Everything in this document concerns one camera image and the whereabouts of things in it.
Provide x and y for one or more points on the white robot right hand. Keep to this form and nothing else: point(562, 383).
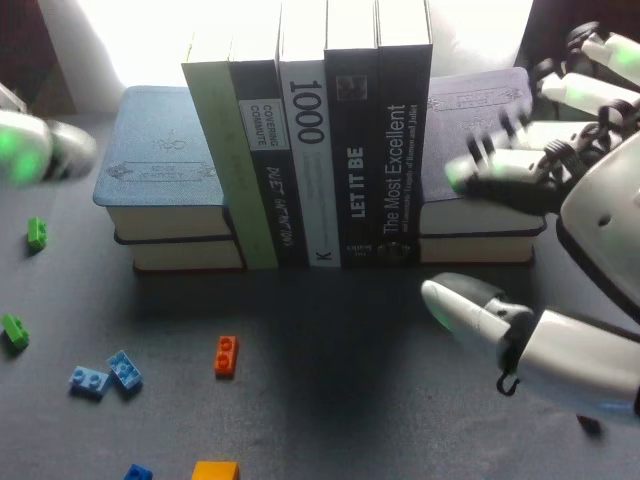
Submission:
point(595, 200)

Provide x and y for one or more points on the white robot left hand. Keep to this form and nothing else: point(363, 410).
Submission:
point(30, 150)

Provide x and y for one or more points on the black LET IT BE book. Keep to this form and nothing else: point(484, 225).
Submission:
point(357, 150)

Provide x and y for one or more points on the blue embossed cover book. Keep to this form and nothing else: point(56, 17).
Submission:
point(150, 150)

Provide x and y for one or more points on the purple embossed cover book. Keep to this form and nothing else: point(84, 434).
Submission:
point(442, 125)

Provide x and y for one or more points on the green spine book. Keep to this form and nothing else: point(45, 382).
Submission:
point(225, 150)

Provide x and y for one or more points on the black Most Excellent book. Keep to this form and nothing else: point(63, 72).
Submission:
point(400, 150)

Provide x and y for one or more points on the black Covering Commute book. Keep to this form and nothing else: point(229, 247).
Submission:
point(272, 200)

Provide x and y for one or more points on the white 1000 book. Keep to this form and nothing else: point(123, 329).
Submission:
point(312, 200)

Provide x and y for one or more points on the green toy brick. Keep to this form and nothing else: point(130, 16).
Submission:
point(37, 235)
point(16, 332)

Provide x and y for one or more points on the dark brown furniture panel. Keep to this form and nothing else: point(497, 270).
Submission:
point(25, 45)
point(560, 30)

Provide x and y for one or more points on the red toy brick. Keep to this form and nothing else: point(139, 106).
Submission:
point(590, 426)

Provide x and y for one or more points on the light blue toy brick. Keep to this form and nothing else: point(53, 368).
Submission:
point(90, 382)
point(126, 370)

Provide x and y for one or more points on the orange toy brick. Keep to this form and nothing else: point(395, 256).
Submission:
point(226, 357)

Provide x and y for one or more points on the grey table cloth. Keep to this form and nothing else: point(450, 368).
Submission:
point(325, 400)

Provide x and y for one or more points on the dark blue toy brick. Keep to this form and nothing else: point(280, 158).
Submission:
point(137, 472)

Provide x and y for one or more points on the yellow toy brick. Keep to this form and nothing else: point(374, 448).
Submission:
point(215, 471)

